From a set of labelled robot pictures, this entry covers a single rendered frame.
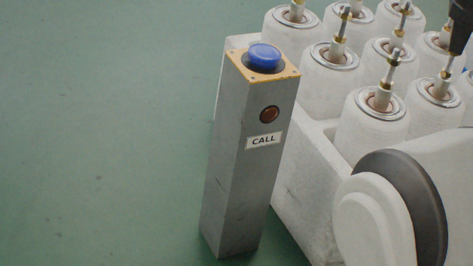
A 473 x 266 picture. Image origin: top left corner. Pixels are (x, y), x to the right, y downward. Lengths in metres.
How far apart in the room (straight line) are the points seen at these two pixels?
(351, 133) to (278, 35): 0.22
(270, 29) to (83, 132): 0.38
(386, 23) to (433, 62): 0.13
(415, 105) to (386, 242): 0.40
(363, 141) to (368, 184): 0.29
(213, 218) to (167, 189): 0.15
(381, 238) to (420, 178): 0.06
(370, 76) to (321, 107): 0.11
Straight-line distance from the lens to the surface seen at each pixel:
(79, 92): 1.23
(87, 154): 1.08
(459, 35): 0.87
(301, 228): 0.96
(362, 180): 0.57
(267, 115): 0.77
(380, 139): 0.85
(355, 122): 0.84
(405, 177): 0.56
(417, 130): 0.93
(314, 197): 0.91
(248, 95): 0.74
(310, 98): 0.93
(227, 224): 0.88
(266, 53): 0.76
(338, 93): 0.92
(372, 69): 0.99
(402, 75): 0.99
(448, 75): 0.92
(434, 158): 0.55
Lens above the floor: 0.72
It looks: 38 degrees down
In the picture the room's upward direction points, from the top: 10 degrees clockwise
